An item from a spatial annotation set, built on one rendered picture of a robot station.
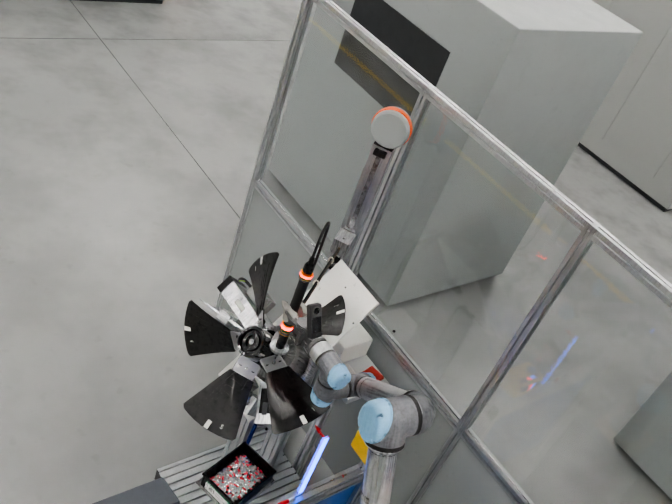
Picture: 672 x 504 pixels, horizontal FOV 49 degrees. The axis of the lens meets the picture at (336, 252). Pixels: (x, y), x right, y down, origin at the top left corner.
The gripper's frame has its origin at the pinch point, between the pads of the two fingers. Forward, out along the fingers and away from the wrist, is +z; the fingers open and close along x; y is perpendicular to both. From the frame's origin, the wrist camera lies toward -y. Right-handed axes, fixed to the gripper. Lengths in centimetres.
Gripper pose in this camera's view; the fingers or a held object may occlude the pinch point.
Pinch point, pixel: (290, 300)
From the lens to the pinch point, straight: 250.2
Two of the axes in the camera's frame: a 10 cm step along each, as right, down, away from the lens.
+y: -3.0, 7.4, 6.0
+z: -5.2, -6.6, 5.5
